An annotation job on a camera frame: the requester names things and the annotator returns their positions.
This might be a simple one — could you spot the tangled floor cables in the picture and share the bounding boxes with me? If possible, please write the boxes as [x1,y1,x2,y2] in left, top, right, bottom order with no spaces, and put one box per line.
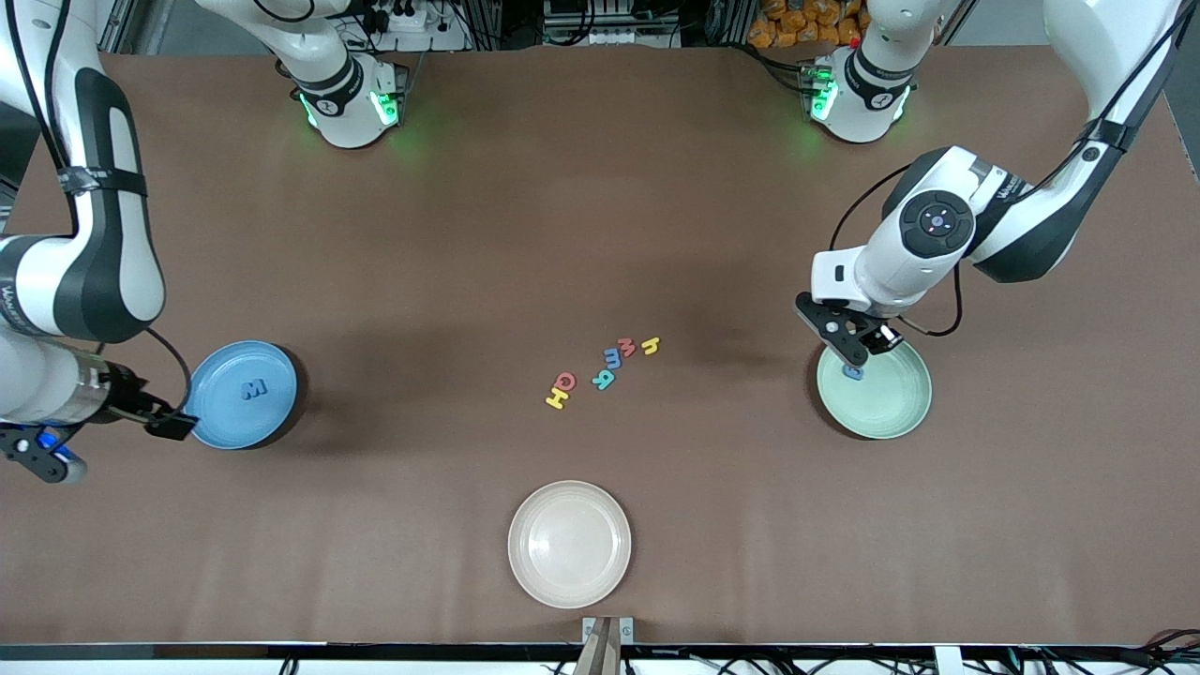
[1012,628,1200,675]

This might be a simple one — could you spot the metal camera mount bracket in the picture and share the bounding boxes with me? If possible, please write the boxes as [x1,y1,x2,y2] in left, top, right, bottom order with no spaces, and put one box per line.
[581,616,636,675]

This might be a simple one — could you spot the aluminium frame post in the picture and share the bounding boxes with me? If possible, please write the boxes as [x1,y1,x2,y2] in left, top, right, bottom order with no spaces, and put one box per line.
[1125,0,1200,67]
[94,0,165,55]

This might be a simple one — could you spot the blue plate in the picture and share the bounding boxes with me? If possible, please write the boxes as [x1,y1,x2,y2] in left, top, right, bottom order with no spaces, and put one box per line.
[183,340,299,451]

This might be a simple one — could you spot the orange bags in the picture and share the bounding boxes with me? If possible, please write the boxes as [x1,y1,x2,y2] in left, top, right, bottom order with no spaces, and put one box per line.
[748,0,865,50]

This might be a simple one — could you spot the beige plate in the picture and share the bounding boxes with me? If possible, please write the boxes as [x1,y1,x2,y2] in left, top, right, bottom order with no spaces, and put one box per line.
[507,480,633,610]

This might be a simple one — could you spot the green plate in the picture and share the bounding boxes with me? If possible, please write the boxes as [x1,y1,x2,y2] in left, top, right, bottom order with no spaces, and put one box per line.
[816,328,934,441]

